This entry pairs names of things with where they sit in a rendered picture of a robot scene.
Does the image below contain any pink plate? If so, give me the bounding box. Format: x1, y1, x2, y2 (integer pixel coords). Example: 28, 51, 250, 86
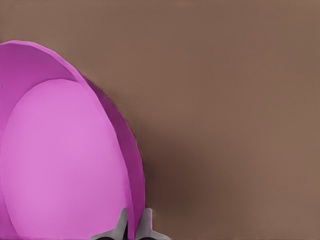
0, 39, 147, 240

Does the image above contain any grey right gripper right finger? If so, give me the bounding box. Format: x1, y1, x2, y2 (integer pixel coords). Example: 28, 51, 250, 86
134, 207, 173, 240

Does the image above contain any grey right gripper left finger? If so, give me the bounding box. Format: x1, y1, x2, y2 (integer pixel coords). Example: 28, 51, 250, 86
88, 207, 130, 240

